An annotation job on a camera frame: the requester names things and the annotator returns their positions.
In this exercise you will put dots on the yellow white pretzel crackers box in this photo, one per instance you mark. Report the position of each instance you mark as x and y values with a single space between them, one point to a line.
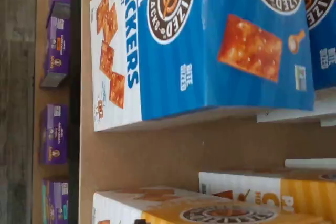
210 213
302 192

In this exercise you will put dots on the blue white pretzel crackers box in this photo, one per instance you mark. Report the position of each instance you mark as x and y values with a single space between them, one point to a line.
210 64
324 51

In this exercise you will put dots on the wooden shelf board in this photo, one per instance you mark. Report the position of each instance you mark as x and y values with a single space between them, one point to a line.
183 150

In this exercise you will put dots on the black metal shelf rack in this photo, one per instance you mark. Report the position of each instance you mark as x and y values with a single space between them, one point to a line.
74 103

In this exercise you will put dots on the purple snack boxes group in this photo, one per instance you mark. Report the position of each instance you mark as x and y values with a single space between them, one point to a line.
52 95

